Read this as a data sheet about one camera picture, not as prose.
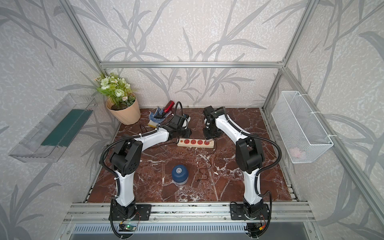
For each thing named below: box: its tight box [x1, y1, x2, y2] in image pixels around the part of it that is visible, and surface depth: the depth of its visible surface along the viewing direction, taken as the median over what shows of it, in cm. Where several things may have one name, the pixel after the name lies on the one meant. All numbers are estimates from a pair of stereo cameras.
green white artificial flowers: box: [94, 72, 136, 107], surface depth 96 cm
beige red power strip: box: [177, 138, 215, 149], surface depth 98 cm
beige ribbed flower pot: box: [105, 97, 141, 125], surface depth 103 cm
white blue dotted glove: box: [147, 106, 172, 128], surface depth 114 cm
